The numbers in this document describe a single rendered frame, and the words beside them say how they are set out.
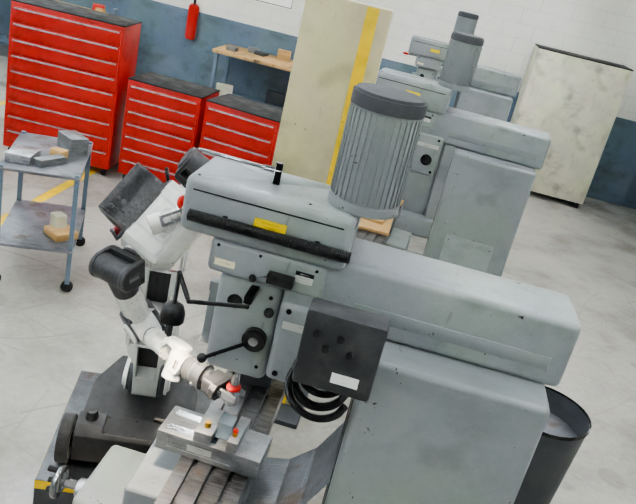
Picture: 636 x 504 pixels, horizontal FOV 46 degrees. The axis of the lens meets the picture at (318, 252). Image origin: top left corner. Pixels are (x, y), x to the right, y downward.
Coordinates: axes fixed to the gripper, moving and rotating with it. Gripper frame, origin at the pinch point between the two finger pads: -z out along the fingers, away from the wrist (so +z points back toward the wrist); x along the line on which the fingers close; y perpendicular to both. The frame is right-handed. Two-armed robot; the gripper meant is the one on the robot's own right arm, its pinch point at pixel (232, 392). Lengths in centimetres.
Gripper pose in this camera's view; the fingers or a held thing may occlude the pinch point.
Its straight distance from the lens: 240.3
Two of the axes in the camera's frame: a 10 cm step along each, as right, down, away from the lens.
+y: -2.2, 9.0, 3.8
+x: 5.1, -2.2, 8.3
